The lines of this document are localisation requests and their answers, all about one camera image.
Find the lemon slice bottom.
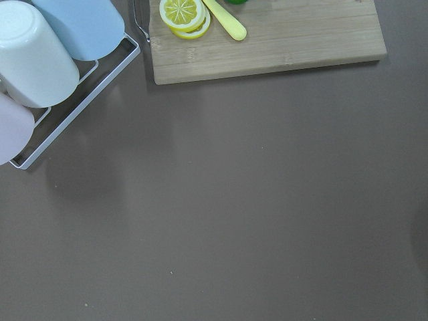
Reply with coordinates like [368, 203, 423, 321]
[171, 8, 211, 39]

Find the white cup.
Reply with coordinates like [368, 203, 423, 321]
[1, 1, 80, 108]

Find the green lime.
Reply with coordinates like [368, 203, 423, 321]
[225, 0, 248, 5]

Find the white wire cup rack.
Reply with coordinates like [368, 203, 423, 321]
[9, 34, 140, 170]

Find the lemon slice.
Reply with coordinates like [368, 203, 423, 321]
[158, 0, 205, 32]
[171, 8, 211, 39]

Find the bamboo cutting board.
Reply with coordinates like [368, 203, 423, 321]
[148, 1, 387, 85]

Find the pink cup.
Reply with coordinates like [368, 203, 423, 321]
[1, 93, 35, 165]

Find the lemon slice top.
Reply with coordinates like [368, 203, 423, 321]
[158, 0, 205, 32]

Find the yellow plastic knife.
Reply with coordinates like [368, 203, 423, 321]
[203, 0, 247, 41]

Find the light blue cup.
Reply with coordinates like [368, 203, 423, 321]
[32, 0, 125, 61]

